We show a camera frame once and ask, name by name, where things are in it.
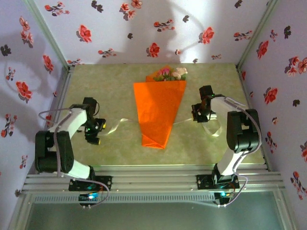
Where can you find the cream satin ribbon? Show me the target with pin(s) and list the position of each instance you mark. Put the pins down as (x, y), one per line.
(111, 130)

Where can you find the orange wrapping paper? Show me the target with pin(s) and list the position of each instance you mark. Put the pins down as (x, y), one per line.
(158, 107)

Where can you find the pink artificial flower sprig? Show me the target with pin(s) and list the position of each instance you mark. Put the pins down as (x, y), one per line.
(165, 71)

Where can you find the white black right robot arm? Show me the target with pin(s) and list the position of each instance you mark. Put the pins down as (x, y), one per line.
(223, 105)

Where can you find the small controller circuit board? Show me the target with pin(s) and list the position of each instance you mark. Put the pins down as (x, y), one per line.
(218, 196)
(84, 198)

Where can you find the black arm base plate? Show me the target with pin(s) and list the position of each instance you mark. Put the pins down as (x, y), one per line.
(106, 182)
(202, 182)

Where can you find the aluminium frame beam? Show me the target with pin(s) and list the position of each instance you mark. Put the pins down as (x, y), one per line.
(153, 177)

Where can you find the aluminium corner post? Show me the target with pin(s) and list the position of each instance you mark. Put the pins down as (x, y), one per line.
(49, 36)
(255, 36)

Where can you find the aluminium lower frame post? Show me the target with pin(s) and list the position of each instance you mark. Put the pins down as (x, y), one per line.
(19, 215)
(286, 210)

